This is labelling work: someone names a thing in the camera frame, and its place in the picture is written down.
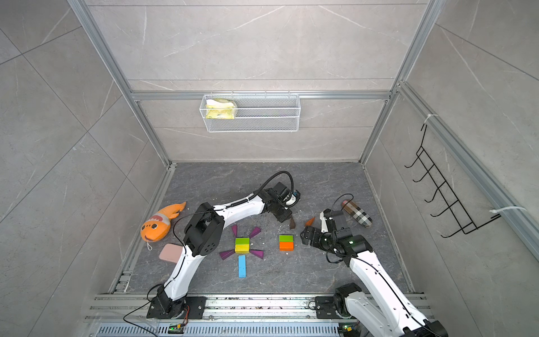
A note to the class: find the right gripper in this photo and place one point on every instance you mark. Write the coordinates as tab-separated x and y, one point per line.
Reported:
314	241

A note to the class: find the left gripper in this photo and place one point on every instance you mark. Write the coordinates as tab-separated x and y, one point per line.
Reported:
287	215

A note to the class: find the small orange wedge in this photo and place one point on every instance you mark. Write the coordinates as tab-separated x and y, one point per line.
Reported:
310	221

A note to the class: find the orange block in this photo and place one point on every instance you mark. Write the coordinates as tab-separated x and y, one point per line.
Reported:
286	246

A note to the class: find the yellow block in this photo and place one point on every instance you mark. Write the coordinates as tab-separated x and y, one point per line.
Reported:
242	248

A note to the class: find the light blue long block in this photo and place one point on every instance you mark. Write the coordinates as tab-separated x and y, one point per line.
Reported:
242	266

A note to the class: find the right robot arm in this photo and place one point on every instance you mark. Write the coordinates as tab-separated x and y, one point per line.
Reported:
390	313

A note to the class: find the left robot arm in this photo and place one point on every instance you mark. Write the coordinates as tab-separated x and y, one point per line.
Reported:
202	237

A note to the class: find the plaid patterned pouch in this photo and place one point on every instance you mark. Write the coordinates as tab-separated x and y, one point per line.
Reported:
357	213

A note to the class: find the yellow cloth in basket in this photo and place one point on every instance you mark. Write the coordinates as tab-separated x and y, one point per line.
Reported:
220	108

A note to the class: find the pink rounded case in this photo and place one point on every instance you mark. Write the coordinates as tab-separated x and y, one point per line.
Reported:
171	253

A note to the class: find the orange plush fish toy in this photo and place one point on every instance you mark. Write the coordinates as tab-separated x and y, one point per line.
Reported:
158	226

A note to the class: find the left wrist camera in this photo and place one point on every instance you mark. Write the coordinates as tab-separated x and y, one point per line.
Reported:
294	199

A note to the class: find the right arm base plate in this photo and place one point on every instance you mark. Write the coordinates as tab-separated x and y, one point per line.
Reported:
331	307

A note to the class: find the white wire mesh basket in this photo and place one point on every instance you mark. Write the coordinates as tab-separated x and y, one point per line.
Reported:
256	113

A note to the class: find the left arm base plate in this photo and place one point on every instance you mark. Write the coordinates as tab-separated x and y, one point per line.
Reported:
162	308

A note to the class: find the black wire hook rack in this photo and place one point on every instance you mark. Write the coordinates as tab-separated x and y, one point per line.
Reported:
444	191

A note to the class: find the metal front rail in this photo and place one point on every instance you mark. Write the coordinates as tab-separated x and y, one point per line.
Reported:
226	315

